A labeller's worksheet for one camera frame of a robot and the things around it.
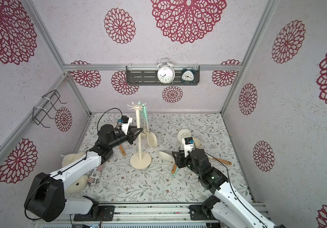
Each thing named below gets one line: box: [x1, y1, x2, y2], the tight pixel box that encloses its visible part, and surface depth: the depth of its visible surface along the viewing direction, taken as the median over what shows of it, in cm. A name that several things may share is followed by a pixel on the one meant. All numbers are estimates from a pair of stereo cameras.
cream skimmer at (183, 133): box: [177, 128, 192, 144], surface depth 107 cm
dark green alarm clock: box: [180, 68, 196, 84], surface depth 92 cm
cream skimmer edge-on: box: [158, 151, 176, 164], surface depth 88 cm
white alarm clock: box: [156, 57, 176, 85], surface depth 90 cm
